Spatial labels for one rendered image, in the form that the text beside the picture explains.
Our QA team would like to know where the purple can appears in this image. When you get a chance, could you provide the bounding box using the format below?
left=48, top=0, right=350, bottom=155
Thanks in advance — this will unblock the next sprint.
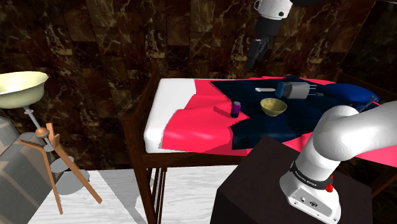
left=230, top=101, right=242, bottom=119

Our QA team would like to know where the navy blue blanket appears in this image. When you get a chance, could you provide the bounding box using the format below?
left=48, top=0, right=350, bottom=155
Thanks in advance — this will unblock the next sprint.
left=211, top=75, right=345, bottom=151

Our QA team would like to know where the cream shade wooden tripod lamp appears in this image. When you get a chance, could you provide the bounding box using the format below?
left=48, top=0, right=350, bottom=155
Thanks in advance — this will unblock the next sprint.
left=0, top=71, right=104, bottom=216

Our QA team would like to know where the grey armchair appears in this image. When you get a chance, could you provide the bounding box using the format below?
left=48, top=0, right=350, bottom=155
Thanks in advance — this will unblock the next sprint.
left=0, top=116, right=54, bottom=224

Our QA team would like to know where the dark slim tool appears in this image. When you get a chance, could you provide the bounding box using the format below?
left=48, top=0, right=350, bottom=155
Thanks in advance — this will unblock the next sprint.
left=356, top=95, right=380, bottom=113

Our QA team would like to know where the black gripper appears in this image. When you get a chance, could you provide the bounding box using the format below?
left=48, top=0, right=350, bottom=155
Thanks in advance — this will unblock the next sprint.
left=246, top=15, right=282, bottom=70

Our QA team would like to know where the yellow bowl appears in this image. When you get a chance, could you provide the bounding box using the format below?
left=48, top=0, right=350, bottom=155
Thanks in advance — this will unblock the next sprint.
left=260, top=97, right=288, bottom=117

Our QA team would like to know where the blue pillow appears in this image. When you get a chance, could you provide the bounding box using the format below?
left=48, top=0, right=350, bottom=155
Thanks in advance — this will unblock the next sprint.
left=321, top=82, right=380, bottom=106

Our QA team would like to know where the wooden bed with white mattress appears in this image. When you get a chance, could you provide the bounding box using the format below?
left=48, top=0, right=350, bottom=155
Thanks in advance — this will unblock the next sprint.
left=120, top=63, right=397, bottom=224

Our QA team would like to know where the blue and grey flashlight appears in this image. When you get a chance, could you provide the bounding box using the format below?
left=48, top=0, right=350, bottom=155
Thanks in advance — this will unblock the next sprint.
left=274, top=81, right=324, bottom=101

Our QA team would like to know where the dark robot stand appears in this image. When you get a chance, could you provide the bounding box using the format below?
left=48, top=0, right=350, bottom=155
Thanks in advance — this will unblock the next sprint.
left=209, top=136, right=373, bottom=224

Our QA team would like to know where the red blanket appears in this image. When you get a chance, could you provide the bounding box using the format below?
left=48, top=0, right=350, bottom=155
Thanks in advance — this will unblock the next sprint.
left=161, top=76, right=397, bottom=169

